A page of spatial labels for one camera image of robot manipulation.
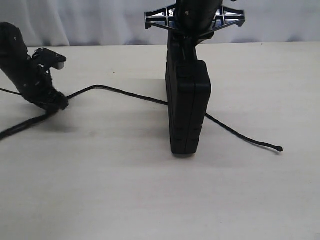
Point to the white backdrop curtain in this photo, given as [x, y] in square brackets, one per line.
[121, 22]

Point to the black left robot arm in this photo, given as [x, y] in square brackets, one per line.
[13, 55]

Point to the black plastic carrying case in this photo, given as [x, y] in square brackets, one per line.
[188, 89]

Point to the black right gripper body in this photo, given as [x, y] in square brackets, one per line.
[194, 19]

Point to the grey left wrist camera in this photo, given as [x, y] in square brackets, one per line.
[59, 65]

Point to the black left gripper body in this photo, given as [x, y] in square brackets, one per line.
[39, 89]

